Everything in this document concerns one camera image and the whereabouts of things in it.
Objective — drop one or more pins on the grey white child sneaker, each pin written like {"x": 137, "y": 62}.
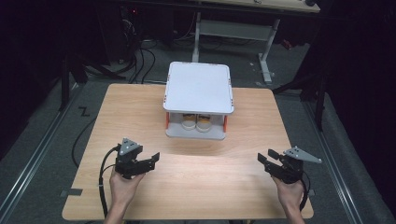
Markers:
{"x": 204, "y": 122}
{"x": 188, "y": 121}

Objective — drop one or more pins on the person's left hand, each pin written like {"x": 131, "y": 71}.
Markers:
{"x": 124, "y": 189}

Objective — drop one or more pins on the dark equipment tower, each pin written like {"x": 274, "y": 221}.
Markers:
{"x": 129, "y": 31}

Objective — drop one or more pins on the black metal stand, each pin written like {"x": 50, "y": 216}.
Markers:
{"x": 319, "y": 102}
{"x": 65, "y": 81}

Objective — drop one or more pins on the person's right hand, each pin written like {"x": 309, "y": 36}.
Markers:
{"x": 289, "y": 194}

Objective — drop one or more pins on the white-legged wooden desk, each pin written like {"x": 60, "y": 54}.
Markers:
{"x": 236, "y": 29}

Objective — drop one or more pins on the metal floor rail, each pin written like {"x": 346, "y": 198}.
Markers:
{"x": 333, "y": 165}
{"x": 34, "y": 155}

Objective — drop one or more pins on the grey tape strip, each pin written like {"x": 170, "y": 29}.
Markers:
{"x": 72, "y": 192}

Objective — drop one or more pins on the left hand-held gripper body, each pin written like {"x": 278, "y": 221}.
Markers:
{"x": 129, "y": 161}

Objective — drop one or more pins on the white two-tier shoe rack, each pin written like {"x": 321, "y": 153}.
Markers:
{"x": 199, "y": 90}

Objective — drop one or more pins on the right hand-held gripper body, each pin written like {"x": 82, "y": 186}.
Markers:
{"x": 291, "y": 168}

